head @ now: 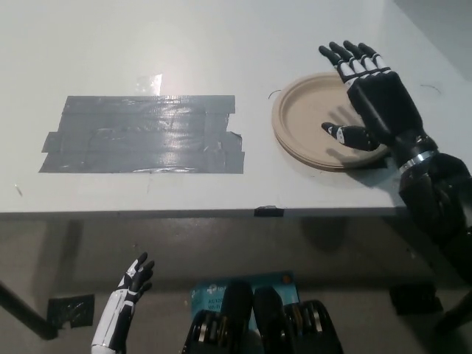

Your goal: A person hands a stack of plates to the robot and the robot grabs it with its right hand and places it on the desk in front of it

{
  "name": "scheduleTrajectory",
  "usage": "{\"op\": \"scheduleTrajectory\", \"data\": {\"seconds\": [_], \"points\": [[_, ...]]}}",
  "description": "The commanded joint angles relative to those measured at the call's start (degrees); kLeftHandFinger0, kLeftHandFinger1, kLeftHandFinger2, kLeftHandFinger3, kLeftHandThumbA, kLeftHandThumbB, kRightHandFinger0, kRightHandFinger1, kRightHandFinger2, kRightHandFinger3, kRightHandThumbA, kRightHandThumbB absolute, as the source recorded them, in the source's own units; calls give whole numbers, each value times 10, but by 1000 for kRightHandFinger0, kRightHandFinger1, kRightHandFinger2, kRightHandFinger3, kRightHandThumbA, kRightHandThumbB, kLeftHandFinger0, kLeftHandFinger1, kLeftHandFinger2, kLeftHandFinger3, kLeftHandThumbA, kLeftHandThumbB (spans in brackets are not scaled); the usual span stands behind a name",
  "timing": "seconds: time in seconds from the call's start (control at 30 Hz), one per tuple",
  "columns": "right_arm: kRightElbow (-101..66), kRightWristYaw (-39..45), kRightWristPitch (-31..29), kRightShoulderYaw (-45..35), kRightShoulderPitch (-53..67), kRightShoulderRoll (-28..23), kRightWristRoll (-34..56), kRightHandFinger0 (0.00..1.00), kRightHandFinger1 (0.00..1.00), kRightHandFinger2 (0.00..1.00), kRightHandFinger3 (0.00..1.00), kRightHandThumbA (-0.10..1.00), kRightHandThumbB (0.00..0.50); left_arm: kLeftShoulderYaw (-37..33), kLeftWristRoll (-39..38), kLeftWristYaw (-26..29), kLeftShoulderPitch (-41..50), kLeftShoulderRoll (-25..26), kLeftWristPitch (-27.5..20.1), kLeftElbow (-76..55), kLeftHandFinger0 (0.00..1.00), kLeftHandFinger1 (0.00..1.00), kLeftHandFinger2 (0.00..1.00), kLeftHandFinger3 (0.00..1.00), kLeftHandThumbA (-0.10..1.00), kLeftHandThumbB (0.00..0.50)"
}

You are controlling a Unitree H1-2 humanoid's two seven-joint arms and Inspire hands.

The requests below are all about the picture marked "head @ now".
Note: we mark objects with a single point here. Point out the beige paper plate stack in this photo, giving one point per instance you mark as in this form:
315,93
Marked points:
313,121

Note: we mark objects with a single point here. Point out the grey duct tape patch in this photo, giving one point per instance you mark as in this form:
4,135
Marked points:
147,134

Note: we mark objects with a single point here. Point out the black robot legs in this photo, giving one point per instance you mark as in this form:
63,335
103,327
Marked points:
258,322

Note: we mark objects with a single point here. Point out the small black tape strip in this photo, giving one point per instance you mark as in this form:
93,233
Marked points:
268,211

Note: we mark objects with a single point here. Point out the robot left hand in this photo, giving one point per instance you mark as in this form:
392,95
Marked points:
121,302

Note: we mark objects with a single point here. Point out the black table leg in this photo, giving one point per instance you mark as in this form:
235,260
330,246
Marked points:
26,309

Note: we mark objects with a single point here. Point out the black floor tape patch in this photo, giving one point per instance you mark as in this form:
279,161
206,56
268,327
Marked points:
72,311

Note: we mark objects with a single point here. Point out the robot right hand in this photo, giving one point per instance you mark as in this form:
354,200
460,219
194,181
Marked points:
383,99

